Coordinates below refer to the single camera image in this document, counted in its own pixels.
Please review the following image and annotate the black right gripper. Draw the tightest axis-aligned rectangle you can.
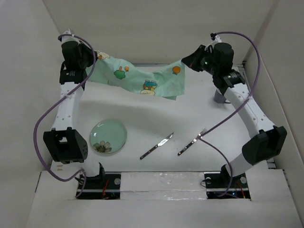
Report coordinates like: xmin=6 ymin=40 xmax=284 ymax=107
xmin=181 ymin=45 xmax=219 ymax=76

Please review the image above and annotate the purple ceramic mug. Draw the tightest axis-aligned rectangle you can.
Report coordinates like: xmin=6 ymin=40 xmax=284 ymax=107
xmin=213 ymin=90 xmax=226 ymax=104

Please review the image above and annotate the green cartoon print placemat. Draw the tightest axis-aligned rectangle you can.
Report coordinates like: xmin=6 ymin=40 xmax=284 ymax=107
xmin=88 ymin=51 xmax=185 ymax=100

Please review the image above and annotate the steel fork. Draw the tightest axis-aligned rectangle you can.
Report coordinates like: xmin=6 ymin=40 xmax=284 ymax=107
xmin=178 ymin=128 xmax=207 ymax=156

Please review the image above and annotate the green floral ceramic plate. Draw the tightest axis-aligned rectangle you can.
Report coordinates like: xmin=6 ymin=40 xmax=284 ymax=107
xmin=89 ymin=119 xmax=127 ymax=155

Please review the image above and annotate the steel table knife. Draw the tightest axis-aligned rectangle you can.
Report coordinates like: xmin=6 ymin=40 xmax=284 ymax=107
xmin=140 ymin=133 xmax=174 ymax=160

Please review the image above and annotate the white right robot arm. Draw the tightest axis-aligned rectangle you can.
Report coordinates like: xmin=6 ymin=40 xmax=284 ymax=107
xmin=181 ymin=43 xmax=287 ymax=187

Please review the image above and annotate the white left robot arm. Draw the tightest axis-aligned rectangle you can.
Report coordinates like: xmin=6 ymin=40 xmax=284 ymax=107
xmin=43 ymin=39 xmax=97 ymax=164

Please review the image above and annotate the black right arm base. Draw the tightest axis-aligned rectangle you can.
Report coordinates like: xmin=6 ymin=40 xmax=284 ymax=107
xmin=200 ymin=167 xmax=251 ymax=199

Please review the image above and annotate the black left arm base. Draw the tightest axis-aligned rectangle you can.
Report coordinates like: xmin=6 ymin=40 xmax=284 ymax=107
xmin=76 ymin=164 xmax=122 ymax=200

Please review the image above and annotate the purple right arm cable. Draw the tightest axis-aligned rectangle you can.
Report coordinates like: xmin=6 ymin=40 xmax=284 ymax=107
xmin=198 ymin=31 xmax=262 ymax=197

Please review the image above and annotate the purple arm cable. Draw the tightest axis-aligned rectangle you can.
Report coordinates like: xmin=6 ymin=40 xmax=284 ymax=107
xmin=198 ymin=31 xmax=262 ymax=197
xmin=33 ymin=34 xmax=97 ymax=197

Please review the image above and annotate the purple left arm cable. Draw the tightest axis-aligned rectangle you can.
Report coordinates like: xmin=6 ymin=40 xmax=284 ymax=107
xmin=33 ymin=34 xmax=97 ymax=197

